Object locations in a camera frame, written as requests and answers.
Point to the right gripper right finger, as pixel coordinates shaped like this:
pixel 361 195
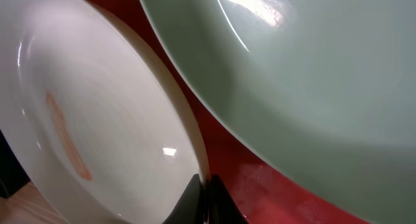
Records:
pixel 221 207

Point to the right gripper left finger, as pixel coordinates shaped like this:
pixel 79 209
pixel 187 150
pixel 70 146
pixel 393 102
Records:
pixel 189 208

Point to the white plate with stain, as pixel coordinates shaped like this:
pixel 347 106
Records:
pixel 93 115

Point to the light blue plate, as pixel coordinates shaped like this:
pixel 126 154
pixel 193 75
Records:
pixel 321 90

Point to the red plastic tray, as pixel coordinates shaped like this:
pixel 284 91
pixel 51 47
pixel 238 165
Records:
pixel 262 194

